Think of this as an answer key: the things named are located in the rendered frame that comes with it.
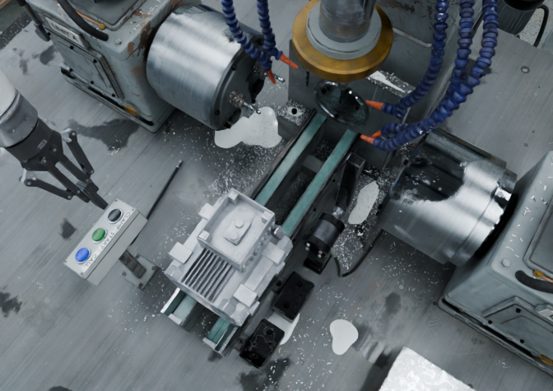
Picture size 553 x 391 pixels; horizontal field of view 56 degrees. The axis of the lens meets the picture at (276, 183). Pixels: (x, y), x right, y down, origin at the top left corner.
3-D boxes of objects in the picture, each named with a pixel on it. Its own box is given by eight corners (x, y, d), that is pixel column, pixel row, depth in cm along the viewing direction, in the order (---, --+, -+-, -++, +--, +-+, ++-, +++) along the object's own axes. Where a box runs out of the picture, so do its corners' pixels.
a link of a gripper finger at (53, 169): (45, 155, 90) (39, 161, 90) (85, 192, 99) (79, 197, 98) (34, 149, 92) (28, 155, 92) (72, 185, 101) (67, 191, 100)
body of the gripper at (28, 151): (10, 154, 83) (48, 187, 90) (47, 115, 86) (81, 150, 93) (-12, 141, 88) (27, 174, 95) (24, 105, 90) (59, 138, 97)
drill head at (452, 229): (386, 139, 132) (407, 83, 109) (541, 224, 123) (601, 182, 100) (335, 219, 124) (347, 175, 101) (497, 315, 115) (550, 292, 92)
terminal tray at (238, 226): (233, 199, 109) (230, 186, 102) (276, 225, 107) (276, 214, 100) (199, 247, 105) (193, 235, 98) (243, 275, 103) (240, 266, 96)
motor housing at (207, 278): (224, 214, 124) (215, 183, 106) (292, 257, 120) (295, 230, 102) (173, 286, 117) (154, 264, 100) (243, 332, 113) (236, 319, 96)
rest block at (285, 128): (288, 118, 148) (289, 95, 137) (309, 130, 146) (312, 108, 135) (276, 134, 146) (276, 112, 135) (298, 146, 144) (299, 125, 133)
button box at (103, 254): (129, 209, 116) (115, 196, 112) (149, 221, 112) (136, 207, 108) (76, 273, 110) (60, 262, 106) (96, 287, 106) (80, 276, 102)
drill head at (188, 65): (175, 25, 147) (155, -46, 124) (285, 85, 138) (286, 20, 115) (118, 89, 138) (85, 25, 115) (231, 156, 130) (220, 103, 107)
